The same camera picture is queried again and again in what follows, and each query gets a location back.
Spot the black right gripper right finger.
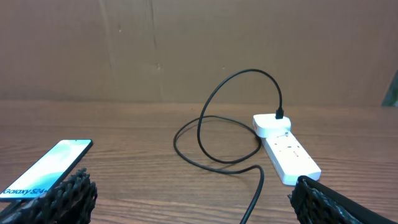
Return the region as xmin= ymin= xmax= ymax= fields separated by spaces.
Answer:
xmin=288 ymin=175 xmax=396 ymax=224

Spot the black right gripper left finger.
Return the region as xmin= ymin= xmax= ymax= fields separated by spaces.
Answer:
xmin=1 ymin=168 xmax=98 ymax=224

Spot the Galaxy smartphone blue screen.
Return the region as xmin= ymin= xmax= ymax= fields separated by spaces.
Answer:
xmin=1 ymin=139 xmax=93 ymax=202

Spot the black USB charging cable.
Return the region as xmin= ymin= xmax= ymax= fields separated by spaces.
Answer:
xmin=173 ymin=68 xmax=285 ymax=224

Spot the white charger plug adapter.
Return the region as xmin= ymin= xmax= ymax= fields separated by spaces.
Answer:
xmin=252 ymin=114 xmax=292 ymax=138

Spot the white power extension strip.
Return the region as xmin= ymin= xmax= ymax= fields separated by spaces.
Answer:
xmin=262 ymin=131 xmax=322 ymax=186

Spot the brown cardboard backdrop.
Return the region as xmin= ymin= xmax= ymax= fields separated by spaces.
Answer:
xmin=1 ymin=1 xmax=397 ymax=106

